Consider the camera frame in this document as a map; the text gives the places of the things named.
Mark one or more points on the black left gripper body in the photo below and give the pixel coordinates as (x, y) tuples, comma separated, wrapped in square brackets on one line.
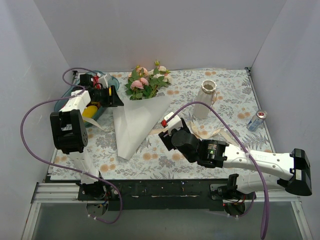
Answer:
[(113, 95)]

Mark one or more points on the yellow mango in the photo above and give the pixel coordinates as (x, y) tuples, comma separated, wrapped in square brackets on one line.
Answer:
[(89, 112)]

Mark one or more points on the white wrapping paper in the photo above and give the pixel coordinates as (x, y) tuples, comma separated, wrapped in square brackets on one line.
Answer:
[(135, 120)]

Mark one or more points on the white ribbed ceramic vase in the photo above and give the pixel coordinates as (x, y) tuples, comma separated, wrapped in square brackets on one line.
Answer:
[(207, 95)]

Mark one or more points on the blue and white drink can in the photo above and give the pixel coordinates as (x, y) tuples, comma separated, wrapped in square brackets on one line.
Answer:
[(258, 119)]

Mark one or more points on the cream printed ribbon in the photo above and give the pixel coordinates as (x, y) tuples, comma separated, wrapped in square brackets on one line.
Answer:
[(199, 132)]

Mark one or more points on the aluminium frame rail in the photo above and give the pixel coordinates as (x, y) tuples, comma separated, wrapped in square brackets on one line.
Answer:
[(56, 193)]

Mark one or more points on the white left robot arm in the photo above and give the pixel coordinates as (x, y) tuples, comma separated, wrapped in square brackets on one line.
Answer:
[(68, 128)]

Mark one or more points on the teal plastic fruit tray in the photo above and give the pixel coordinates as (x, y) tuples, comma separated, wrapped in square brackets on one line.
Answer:
[(78, 98)]

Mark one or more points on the pink flower bouquet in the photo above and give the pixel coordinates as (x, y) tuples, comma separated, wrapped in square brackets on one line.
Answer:
[(145, 84)]

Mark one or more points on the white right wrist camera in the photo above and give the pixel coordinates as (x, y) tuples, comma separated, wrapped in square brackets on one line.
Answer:
[(172, 123)]

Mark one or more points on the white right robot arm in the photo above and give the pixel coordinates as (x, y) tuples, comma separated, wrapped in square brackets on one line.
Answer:
[(270, 171)]

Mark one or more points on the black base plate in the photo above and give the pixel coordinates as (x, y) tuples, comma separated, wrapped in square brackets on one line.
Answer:
[(162, 194)]

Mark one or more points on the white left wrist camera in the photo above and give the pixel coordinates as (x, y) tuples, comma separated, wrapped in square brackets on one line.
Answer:
[(103, 80)]

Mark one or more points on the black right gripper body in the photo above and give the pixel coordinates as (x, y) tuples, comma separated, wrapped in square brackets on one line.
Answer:
[(164, 139)]

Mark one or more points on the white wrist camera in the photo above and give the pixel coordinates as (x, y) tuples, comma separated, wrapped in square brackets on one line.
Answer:
[(103, 80), (172, 123)]

